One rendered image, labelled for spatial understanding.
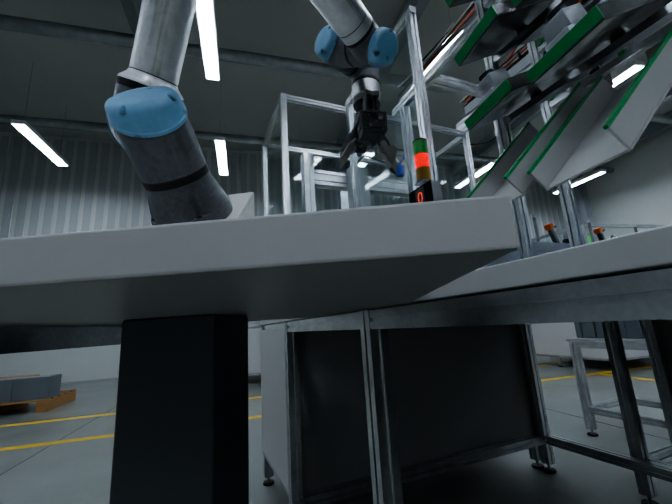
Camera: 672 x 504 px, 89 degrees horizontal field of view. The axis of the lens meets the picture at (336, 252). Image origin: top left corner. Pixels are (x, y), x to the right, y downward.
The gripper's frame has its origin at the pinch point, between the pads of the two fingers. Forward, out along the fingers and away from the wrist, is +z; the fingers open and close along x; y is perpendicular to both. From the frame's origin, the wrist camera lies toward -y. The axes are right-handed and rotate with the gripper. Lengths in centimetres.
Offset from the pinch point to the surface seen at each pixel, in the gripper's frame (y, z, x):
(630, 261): 55, 34, 6
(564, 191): 14.5, 8.5, 43.6
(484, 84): 27.3, -7.1, 16.3
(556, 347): -387, 74, 399
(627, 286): 54, 36, 7
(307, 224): 62, 33, -22
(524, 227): 18.5, 19.1, 27.9
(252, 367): -487, 94, -54
